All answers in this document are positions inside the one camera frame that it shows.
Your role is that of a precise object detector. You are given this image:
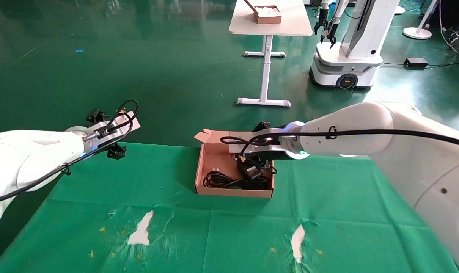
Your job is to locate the black background robot gripper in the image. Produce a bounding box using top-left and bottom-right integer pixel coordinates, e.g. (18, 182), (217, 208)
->
(314, 15), (329, 36)
(321, 21), (338, 49)

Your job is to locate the open brown cardboard box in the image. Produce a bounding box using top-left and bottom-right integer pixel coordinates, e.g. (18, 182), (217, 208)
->
(194, 129), (281, 198)

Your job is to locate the green tablecloth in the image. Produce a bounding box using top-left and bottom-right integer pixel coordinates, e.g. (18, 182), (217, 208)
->
(0, 141), (459, 273)

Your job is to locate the white crumpled packing filling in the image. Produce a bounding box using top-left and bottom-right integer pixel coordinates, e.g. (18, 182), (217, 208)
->
(255, 6), (281, 17)

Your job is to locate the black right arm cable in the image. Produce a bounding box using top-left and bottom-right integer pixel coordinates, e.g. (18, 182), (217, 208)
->
(220, 126), (459, 150)

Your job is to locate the black power adapter brick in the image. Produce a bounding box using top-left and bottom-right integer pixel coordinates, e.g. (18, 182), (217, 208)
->
(404, 58), (429, 69)

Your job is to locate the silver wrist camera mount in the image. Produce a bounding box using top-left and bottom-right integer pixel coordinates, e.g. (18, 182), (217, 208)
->
(229, 131), (291, 155)
(83, 111), (141, 151)

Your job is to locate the white wheeled background robot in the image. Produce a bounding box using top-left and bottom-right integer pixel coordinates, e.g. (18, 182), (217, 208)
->
(309, 0), (401, 90)

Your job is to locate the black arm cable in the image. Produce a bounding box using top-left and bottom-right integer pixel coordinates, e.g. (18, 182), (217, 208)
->
(220, 126), (459, 150)
(0, 100), (139, 205)

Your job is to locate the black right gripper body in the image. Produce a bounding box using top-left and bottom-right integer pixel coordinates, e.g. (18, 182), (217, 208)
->
(244, 150), (291, 168)

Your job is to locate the white pedestal table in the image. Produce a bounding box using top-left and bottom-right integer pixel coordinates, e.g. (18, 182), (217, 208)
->
(229, 0), (313, 108)

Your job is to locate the thick black power cable bundle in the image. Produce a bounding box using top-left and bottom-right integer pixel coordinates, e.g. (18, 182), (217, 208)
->
(203, 171), (253, 189)

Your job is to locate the white floor cable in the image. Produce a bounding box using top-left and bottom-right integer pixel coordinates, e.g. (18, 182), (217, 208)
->
(438, 0), (459, 61)

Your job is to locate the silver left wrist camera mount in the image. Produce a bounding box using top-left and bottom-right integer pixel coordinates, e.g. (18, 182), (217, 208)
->
(83, 111), (141, 151)

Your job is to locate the white floor stand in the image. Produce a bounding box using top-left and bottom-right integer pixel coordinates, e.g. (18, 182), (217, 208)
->
(402, 0), (439, 40)

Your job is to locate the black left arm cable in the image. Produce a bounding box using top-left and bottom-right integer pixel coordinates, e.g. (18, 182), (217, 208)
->
(0, 100), (139, 205)

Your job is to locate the thin black charger cable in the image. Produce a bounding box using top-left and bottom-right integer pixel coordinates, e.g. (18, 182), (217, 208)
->
(236, 158), (272, 189)

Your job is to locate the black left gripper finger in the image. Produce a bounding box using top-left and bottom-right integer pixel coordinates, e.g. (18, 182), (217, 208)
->
(107, 144), (127, 160)
(86, 109), (109, 124)

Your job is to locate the black floor cable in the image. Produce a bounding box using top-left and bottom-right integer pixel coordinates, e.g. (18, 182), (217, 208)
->
(381, 59), (459, 69)

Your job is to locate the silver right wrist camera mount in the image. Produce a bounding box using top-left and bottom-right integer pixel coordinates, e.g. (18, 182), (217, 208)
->
(229, 131), (291, 155)

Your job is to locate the small brown cardboard box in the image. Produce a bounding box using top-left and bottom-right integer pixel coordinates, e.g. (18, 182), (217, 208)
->
(244, 0), (282, 25)

